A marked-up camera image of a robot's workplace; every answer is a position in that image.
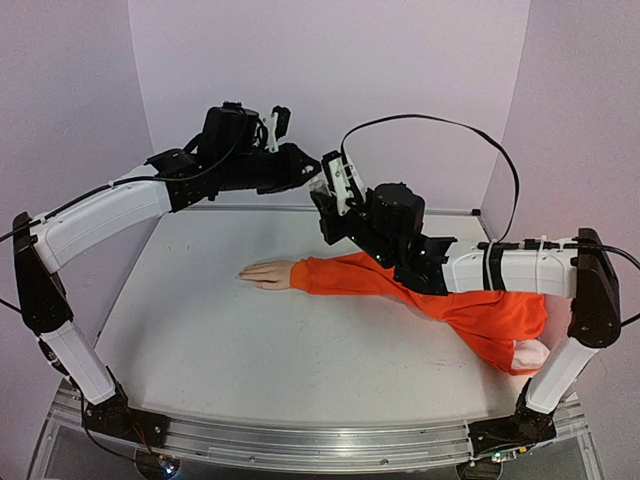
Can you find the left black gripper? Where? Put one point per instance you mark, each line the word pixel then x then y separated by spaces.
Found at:
pixel 295 178

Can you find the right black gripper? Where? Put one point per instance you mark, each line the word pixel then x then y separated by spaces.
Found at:
pixel 331 220

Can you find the clear nail polish bottle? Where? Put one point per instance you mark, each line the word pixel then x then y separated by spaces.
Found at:
pixel 319 187

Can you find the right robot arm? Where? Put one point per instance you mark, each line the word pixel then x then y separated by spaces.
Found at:
pixel 387 225

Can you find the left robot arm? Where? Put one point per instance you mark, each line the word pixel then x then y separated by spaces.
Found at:
pixel 237 149

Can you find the mannequin hand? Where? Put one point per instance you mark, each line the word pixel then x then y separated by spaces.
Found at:
pixel 272 276

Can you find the orange sweatshirt sleeve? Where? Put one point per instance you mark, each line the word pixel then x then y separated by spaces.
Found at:
pixel 489 322

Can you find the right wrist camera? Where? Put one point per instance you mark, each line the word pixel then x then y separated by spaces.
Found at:
pixel 343 181

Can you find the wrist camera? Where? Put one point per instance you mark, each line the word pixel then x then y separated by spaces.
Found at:
pixel 343 181
pixel 275 127

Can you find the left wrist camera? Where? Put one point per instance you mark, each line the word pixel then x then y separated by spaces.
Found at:
pixel 275 127

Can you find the aluminium back rail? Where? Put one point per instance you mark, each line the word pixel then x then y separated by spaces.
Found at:
pixel 311 208

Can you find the aluminium rail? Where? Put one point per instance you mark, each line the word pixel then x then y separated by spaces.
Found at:
pixel 409 447
pixel 311 208

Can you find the aluminium front rail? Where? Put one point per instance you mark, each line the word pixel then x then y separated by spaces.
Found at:
pixel 409 447

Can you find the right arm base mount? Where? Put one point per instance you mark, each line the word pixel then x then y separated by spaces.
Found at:
pixel 524 428

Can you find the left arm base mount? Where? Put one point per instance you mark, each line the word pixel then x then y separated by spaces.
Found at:
pixel 115 418

